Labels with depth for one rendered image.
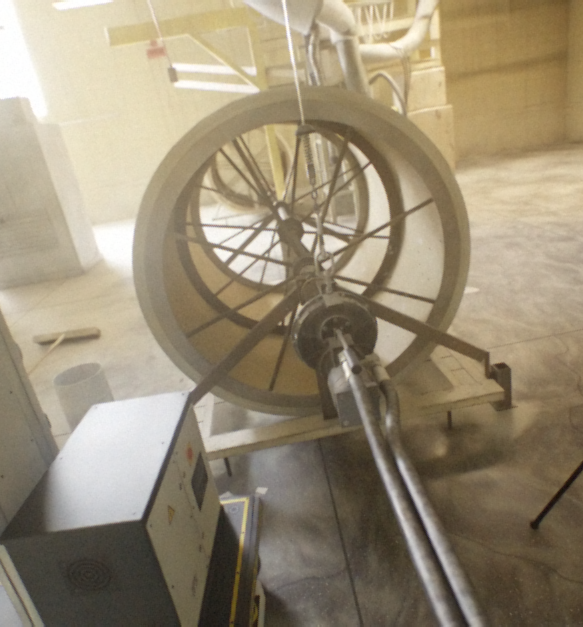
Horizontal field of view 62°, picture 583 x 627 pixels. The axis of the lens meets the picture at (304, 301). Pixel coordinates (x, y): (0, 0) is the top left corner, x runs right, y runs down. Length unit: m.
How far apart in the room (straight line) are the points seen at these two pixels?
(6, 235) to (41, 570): 7.00
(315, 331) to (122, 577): 0.85
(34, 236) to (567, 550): 7.34
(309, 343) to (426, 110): 6.85
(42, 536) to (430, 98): 7.80
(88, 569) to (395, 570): 1.14
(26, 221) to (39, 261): 0.59
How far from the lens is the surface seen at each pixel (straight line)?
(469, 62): 13.74
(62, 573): 1.43
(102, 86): 12.96
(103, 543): 1.33
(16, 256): 8.19
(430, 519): 1.04
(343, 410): 1.42
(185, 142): 2.30
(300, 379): 2.98
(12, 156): 7.93
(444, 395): 2.62
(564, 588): 2.10
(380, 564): 2.11
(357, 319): 1.59
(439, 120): 8.27
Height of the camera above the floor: 1.61
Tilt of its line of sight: 20 degrees down
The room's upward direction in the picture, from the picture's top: 10 degrees counter-clockwise
